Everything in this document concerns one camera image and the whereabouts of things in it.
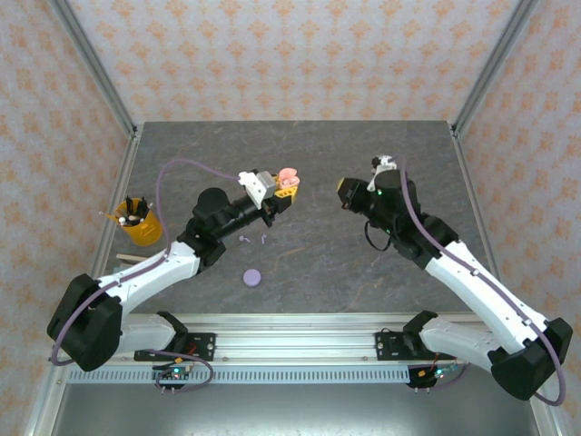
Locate aluminium table side rail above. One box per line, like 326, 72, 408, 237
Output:
448, 124, 518, 329
71, 124, 144, 329

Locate yellow pen cup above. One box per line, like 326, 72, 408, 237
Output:
113, 194, 163, 248

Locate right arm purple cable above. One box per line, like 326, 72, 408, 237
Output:
392, 154, 568, 406

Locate teal and beige stapler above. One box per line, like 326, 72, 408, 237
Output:
113, 252, 153, 277

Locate slotted grey cable duct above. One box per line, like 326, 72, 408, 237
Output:
67, 366, 412, 386

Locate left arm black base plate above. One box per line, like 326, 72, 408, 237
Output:
133, 332, 217, 362

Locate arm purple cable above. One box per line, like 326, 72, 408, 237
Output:
48, 157, 244, 394
392, 154, 568, 406

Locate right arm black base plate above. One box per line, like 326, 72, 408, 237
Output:
374, 331, 456, 362

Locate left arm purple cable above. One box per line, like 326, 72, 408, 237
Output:
48, 157, 244, 394

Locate aluminium frame post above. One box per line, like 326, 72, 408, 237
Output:
48, 0, 140, 137
451, 0, 542, 137

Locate aluminium mounting rails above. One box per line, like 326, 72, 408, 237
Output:
48, 312, 545, 365

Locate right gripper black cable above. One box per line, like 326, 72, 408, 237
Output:
364, 221, 393, 254

